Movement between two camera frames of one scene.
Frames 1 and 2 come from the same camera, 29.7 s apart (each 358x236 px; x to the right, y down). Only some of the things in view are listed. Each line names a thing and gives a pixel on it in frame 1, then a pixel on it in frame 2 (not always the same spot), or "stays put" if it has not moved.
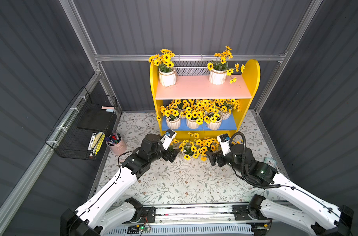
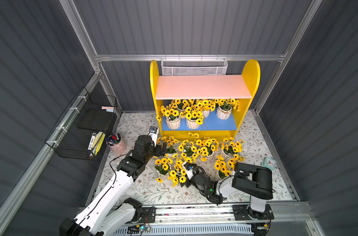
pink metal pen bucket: (115, 142) stays put
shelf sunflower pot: (213, 119) to (178, 174)
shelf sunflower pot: (220, 69) to (163, 167)
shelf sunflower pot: (206, 145) stays put
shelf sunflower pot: (166, 73) to (223, 167)
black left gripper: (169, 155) to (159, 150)
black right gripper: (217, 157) to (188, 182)
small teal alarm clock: (270, 162) stays put
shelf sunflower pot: (173, 120) stays put
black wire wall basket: (80, 132) stays put
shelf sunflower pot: (190, 147) stays put
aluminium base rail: (209, 213) stays put
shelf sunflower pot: (226, 105) stays put
